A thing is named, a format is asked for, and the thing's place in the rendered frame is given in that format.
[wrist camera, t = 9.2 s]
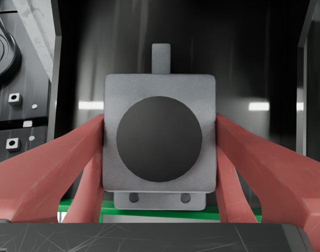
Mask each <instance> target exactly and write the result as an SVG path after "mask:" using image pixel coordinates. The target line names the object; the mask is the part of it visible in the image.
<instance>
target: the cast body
mask: <svg viewBox="0 0 320 252"><path fill-rule="evenodd" d="M101 184H102V187H103V189H104V190H105V191H108V192H114V196H113V204H114V207H115V208H116V209H119V210H189V211H201V210H203V209H205V206H206V193H211V192H213V191H215V189H216V187H217V84H216V79H215V77H214V76H213V75H210V74H184V73H171V45H170V44H169V43H154V44H152V71H151V73H111V74H108V75H107V76H106V78H105V80H104V102H103V145H102V181H101Z"/></svg>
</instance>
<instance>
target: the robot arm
mask: <svg viewBox="0 0 320 252"><path fill-rule="evenodd" d="M102 145H103V113H101V114H99V115H97V116H96V117H94V118H92V119H91V120H89V121H87V122H86V123H84V124H82V125H81V126H79V127H77V128H76V129H74V130H72V131H71V132H69V133H67V134H65V135H63V136H61V137H59V138H56V139H54V140H52V141H49V142H47V143H45V144H42V145H40V146H38V147H35V148H33V149H30V150H28V151H26V152H23V153H21V154H19V155H16V156H14V157H12V158H9V159H7V160H5V161H2V162H0V252H320V162H319V161H316V160H314V159H312V158H309V157H307V156H304V155H302V154H300V153H297V152H295V151H293V150H290V149H288V148H286V147H283V146H281V145H278V144H276V143H274V142H271V141H269V140H267V139H264V138H262V137H260V136H257V135H255V134H253V133H251V132H250V131H248V130H246V129H245V128H243V127H241V126H240V125H238V124H236V123H235V122H233V121H231V120H230V119H228V118H226V117H225V116H223V115H221V114H219V113H217V187H216V189H215V191H216V197H217V203H218V209H219V215H220V222H120V223H99V218H100V212H101V206H102V200H103V194H104V189H103V187H102V184H101V181H102ZM235 168H236V169H237V171H238V172H239V173H240V175H241V176H242V177H243V179H244V180H245V181H246V182H247V184H248V185H249V186H250V188H251V189H252V190H253V191H254V193H255V194H256V195H257V197H258V198H259V200H260V203H261V207H262V220H261V223H258V221H257V219H256V217H255V215H254V213H253V212H252V210H251V208H250V206H249V204H248V202H247V200H246V198H245V195H244V193H243V190H242V187H241V184H240V181H239V178H238V175H237V172H236V169H235ZM83 169H84V171H83ZM82 171H83V174H82V177H81V180H80V183H79V186H78V189H77V192H76V195H75V197H74V199H73V201H72V203H71V205H70V207H69V209H68V211H67V213H66V215H65V217H64V218H63V220H62V222H61V223H59V222H58V207H59V202H60V200H61V198H62V197H63V195H64V194H65V193H66V191H67V190H68V189H69V188H70V186H71V185H72V184H73V182H74V181H75V180H76V178H77V177H78V176H79V175H80V173H81V172H82Z"/></svg>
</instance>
